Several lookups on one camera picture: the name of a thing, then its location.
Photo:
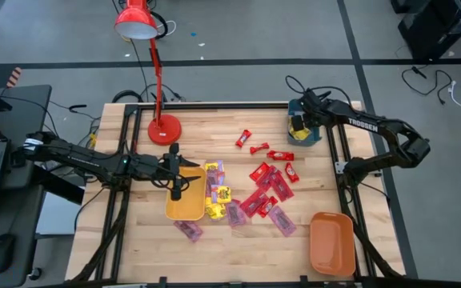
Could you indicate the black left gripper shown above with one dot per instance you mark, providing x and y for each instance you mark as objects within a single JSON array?
[{"x": 172, "y": 168}]

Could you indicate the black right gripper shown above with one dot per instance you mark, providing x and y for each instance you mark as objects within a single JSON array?
[{"x": 314, "y": 106}]

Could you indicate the yellow sour candy pack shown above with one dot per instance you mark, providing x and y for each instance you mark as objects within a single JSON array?
[
  {"x": 211, "y": 165},
  {"x": 301, "y": 135},
  {"x": 215, "y": 211},
  {"x": 224, "y": 194}
]

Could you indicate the long red candy pack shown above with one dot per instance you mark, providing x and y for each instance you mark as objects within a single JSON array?
[
  {"x": 253, "y": 203},
  {"x": 282, "y": 187},
  {"x": 268, "y": 181}
]

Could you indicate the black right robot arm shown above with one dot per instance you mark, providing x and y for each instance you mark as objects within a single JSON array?
[{"x": 390, "y": 130}]

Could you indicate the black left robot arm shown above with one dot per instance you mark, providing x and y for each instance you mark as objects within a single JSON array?
[{"x": 82, "y": 159}]

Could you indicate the pink candy pack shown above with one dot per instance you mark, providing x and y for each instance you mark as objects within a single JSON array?
[
  {"x": 213, "y": 180},
  {"x": 281, "y": 220},
  {"x": 235, "y": 214},
  {"x": 189, "y": 230}
]

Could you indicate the teal plastic bin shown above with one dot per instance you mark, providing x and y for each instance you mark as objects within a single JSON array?
[{"x": 312, "y": 141}]

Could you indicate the yellow plastic bin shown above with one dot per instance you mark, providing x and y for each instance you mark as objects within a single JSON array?
[{"x": 186, "y": 208}]

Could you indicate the small red KitKat bar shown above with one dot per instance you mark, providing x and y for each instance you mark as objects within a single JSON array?
[
  {"x": 281, "y": 155},
  {"x": 243, "y": 138},
  {"x": 259, "y": 148},
  {"x": 259, "y": 172},
  {"x": 291, "y": 172},
  {"x": 267, "y": 206}
]

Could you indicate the black table clamp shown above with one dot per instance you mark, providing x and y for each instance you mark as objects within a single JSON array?
[
  {"x": 303, "y": 280},
  {"x": 161, "y": 281}
]

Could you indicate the orange plastic bin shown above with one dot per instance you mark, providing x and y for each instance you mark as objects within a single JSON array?
[{"x": 331, "y": 244}]

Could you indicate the black computer tower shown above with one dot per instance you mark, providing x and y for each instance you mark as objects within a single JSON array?
[{"x": 438, "y": 28}]

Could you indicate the red desk lamp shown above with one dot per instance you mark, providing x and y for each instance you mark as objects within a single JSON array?
[{"x": 134, "y": 14}]

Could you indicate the black power adapter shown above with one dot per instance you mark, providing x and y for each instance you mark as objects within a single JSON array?
[{"x": 17, "y": 161}]

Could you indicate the dark grey desk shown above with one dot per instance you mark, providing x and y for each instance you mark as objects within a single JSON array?
[{"x": 22, "y": 108}]

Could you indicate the black desk caster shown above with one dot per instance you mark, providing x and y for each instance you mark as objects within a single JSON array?
[{"x": 34, "y": 274}]

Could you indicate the orange black striped block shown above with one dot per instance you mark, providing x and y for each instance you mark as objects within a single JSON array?
[{"x": 14, "y": 77}]

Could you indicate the black computer mouse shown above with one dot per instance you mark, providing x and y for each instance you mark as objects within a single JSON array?
[{"x": 1, "y": 253}]

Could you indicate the black aluminium rig frame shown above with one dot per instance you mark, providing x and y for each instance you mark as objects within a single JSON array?
[{"x": 234, "y": 105}]

